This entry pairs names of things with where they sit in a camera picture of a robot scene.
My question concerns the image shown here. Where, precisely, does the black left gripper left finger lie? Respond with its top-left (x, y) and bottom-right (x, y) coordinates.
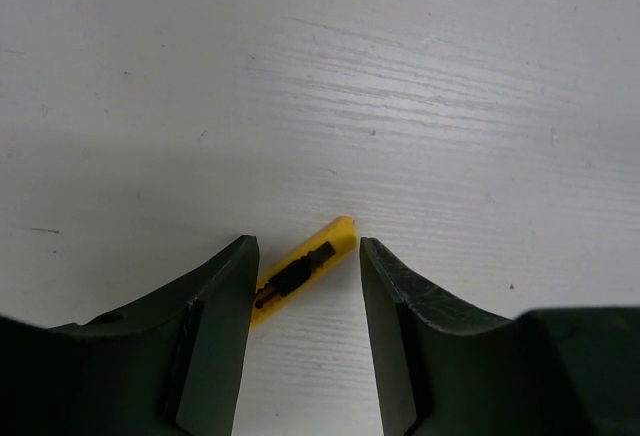
top-left (1, 236), bottom-right (259, 435)

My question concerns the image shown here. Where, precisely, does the yellow black pen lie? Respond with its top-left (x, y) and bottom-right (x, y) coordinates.
top-left (250, 216), bottom-right (358, 329)

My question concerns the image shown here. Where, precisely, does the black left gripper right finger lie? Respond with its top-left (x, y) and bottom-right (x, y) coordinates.
top-left (360, 238), bottom-right (639, 435)

